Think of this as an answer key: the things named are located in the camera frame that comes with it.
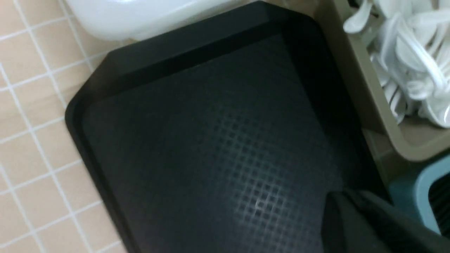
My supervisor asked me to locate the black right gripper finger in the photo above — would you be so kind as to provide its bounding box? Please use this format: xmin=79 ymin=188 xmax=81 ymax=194
xmin=321 ymin=190 xmax=450 ymax=253

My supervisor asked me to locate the blue chopstick bin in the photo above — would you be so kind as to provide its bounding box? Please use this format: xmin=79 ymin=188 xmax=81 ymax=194
xmin=388 ymin=155 xmax=450 ymax=238

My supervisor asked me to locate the beige spoon bin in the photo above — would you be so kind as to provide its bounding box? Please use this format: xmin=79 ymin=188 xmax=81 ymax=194
xmin=314 ymin=0 xmax=450 ymax=162

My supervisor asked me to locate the black plastic serving tray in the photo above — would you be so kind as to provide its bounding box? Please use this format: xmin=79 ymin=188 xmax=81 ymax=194
xmin=65 ymin=1 xmax=389 ymax=253

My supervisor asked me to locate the pile of white spoons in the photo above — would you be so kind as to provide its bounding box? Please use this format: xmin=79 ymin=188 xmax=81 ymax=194
xmin=343 ymin=0 xmax=450 ymax=128

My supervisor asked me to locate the large translucent white plastic bin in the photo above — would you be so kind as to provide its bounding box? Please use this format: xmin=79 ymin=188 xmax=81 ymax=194
xmin=66 ymin=0 xmax=248 ymax=41

